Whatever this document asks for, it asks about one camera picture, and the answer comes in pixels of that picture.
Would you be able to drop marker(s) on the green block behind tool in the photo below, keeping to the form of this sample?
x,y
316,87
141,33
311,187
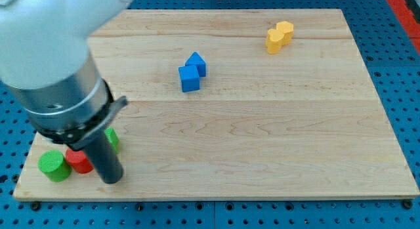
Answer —
x,y
112,138

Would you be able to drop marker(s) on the blue triangle block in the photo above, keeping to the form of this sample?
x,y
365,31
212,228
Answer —
x,y
196,60

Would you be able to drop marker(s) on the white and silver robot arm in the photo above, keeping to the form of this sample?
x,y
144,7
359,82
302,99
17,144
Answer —
x,y
47,65

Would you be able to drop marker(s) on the light wooden board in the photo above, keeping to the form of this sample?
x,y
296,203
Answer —
x,y
305,123

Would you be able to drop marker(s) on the red cylinder block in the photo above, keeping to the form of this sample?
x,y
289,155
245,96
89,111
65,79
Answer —
x,y
78,161

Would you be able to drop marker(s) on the yellow heart block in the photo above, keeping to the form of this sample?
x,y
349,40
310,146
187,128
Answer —
x,y
274,41

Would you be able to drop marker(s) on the yellow hexagon block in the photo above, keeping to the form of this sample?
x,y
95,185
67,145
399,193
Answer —
x,y
287,28

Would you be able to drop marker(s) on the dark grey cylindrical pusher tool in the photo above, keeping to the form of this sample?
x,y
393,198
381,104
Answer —
x,y
103,158

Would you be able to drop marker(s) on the green cylinder block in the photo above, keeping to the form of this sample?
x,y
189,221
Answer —
x,y
54,166

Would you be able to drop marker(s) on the red strip at corner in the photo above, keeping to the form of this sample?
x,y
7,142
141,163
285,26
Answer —
x,y
407,13

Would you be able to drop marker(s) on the blue cube block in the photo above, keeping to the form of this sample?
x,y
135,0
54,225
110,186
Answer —
x,y
189,78

